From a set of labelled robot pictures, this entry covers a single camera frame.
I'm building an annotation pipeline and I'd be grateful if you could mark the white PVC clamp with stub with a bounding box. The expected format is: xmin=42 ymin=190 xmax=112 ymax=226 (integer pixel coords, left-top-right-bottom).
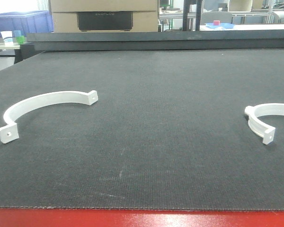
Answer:
xmin=244 ymin=103 xmax=284 ymax=145

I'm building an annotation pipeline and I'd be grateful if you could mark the large white PVC clamp half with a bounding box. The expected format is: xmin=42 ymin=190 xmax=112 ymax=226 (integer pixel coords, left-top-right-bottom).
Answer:
xmin=0 ymin=90 xmax=98 ymax=144

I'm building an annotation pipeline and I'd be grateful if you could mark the black textured table mat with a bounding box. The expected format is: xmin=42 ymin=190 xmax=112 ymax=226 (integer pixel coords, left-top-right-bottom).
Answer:
xmin=0 ymin=49 xmax=284 ymax=210

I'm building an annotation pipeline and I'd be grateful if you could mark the black case in box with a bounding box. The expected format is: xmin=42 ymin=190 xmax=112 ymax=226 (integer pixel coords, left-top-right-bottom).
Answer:
xmin=77 ymin=11 xmax=133 ymax=31

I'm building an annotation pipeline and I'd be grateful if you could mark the small red cube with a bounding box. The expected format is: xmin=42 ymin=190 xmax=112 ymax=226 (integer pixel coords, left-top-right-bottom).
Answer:
xmin=213 ymin=20 xmax=221 ymax=26

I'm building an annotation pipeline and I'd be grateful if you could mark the flat blue tray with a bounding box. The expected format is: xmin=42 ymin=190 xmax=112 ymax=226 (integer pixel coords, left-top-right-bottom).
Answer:
xmin=205 ymin=23 xmax=235 ymax=29

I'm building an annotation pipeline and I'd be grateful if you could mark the stacked cardboard box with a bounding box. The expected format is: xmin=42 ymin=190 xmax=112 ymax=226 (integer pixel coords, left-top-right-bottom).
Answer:
xmin=50 ymin=0 xmax=159 ymax=33

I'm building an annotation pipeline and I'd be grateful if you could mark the large blue plastic crate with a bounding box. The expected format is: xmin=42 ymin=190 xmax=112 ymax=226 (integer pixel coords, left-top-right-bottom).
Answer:
xmin=0 ymin=10 xmax=53 ymax=37

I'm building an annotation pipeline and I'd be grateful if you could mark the green plastic cup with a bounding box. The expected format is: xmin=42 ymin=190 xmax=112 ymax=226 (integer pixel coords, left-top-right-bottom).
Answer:
xmin=16 ymin=35 xmax=26 ymax=44

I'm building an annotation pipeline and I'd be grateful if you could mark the white paper cup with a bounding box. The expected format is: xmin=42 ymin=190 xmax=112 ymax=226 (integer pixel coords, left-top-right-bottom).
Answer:
xmin=0 ymin=31 xmax=14 ymax=46

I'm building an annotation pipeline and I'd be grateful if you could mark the dark foam board stack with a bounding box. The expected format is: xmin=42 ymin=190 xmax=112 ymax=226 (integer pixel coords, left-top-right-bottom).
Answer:
xmin=27 ymin=29 xmax=284 ymax=52

